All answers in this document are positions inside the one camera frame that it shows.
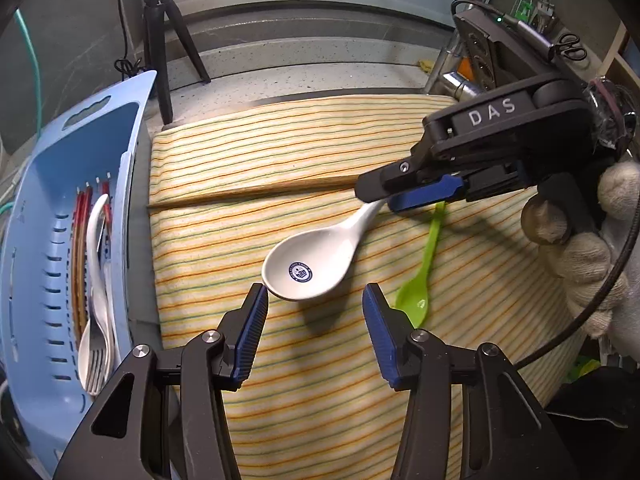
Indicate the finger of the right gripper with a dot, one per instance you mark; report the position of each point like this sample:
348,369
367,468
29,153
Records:
397,177
445,189

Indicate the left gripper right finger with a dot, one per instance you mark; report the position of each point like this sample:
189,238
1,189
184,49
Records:
389,330

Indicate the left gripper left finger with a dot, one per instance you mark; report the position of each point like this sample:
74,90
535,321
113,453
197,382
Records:
241,330

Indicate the green plastic spoon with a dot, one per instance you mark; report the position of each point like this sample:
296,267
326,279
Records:
413,297

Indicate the white ceramic spoon with logo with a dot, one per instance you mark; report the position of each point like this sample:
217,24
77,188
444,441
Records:
310,264

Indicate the metal fork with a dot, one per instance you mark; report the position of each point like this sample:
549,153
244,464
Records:
92,363

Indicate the small white plastic fork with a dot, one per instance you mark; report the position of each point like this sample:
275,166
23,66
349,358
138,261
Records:
108,284

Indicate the wooden chopstick red tip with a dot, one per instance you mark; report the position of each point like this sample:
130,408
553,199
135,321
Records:
73,264

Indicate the right hand in knit glove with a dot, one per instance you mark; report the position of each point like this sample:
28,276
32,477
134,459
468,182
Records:
582,261

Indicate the chrome faucet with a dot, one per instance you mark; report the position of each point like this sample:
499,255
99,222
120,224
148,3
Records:
452,74

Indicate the phone on right gripper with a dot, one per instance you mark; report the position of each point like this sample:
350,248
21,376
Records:
502,50

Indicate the striped yellow cloth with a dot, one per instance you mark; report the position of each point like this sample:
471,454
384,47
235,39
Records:
223,193

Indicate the blue plastic drain basket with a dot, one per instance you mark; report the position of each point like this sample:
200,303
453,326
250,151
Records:
103,138

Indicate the black tripod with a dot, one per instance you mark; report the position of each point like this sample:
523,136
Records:
155,50

